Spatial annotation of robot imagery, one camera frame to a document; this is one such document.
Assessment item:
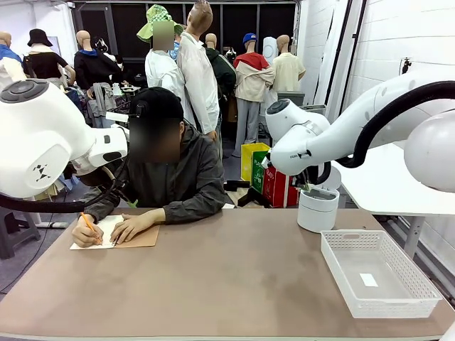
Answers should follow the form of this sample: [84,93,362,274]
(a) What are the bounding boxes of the yellow recycling bag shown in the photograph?
[240,142,271,182]

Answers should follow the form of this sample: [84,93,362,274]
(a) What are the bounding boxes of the mannequin black sweater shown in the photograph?
[73,30,124,128]

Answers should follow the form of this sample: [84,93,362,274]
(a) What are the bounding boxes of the person in grey jacket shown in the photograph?
[83,87,228,225]

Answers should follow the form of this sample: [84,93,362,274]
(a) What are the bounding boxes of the grey step stool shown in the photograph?
[0,207,42,260]

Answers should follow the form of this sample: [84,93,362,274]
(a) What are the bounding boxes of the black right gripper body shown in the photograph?
[294,172,316,188]

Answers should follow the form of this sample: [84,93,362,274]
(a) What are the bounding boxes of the tall mannequin white shirt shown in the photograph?
[176,0,222,143]

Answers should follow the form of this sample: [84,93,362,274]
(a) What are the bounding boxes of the white desk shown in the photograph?
[337,141,455,260]

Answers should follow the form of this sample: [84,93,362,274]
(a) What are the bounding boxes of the black chair base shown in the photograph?
[225,179,271,208]

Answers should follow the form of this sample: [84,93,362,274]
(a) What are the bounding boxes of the yellow pencil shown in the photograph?
[80,212,104,245]

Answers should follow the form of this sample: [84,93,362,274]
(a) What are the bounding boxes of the metal tray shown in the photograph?
[301,104,327,117]

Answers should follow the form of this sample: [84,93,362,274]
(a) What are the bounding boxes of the red recycling bag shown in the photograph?
[262,168,301,209]

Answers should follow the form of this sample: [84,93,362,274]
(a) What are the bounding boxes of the person's right forearm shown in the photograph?
[83,193,124,223]

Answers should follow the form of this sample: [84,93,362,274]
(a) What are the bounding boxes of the black cap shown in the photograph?
[129,87,185,120]

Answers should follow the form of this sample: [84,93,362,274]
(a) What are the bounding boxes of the person's right hand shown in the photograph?
[71,222,105,249]

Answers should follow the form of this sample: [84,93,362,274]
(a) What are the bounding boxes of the mannequin green checked hat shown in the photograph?
[136,4,186,97]

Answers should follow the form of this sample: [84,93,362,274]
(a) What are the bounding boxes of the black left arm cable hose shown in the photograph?
[0,161,131,214]

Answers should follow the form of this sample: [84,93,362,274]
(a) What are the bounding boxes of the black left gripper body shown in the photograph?
[80,165,124,189]

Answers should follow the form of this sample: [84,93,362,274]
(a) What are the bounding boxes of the grey bin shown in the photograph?
[277,91,306,104]

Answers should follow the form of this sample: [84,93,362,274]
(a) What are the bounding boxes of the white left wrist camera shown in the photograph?
[110,123,141,146]

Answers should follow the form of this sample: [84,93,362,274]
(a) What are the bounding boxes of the white oval device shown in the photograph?
[262,36,279,65]

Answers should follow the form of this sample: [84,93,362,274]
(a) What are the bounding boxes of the mannequin cream shirt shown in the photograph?
[272,34,307,94]

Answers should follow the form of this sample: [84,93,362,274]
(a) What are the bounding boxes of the white plastic mesh basket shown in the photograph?
[321,229,444,320]

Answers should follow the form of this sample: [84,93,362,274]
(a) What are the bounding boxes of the mannequin blue cap red jacket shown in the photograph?
[232,32,276,158]

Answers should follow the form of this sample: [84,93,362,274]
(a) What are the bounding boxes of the black wall pole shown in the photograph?
[328,0,353,107]
[346,0,368,104]

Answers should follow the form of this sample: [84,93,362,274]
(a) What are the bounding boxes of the mannequin blue white jacket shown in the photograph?
[0,31,28,90]

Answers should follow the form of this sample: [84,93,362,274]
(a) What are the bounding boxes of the mannequin black bucket hat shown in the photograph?
[23,28,76,90]

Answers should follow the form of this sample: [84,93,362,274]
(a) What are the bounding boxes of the mannequin dark green jacket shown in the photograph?
[205,33,237,107]

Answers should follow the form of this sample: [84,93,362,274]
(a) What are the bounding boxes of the green recycling bag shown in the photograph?
[251,151,273,195]

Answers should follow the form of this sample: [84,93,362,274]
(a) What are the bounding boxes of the brown spiral notebook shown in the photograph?
[69,215,161,251]

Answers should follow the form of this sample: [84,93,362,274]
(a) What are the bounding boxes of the small white label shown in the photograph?
[358,272,380,288]

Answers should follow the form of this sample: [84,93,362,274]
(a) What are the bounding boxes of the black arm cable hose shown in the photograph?
[316,80,455,185]
[0,161,131,214]

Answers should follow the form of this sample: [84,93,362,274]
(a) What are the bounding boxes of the person's left forearm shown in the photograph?
[154,195,228,225]

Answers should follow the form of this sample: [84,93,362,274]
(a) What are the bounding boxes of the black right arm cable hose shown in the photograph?
[316,80,455,185]

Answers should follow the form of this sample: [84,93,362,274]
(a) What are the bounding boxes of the white round trash bin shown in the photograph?
[296,163,342,234]

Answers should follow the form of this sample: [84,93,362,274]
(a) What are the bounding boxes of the person's left hand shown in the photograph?
[109,212,159,246]

